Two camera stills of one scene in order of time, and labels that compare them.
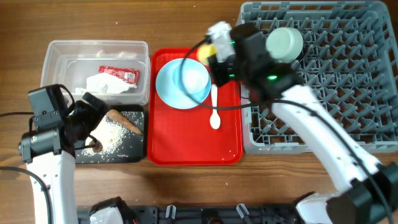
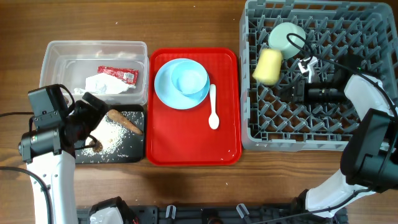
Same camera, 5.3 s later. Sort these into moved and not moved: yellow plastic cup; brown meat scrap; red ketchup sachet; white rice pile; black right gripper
Moved: black right gripper; yellow plastic cup
Not moved: brown meat scrap; red ketchup sachet; white rice pile
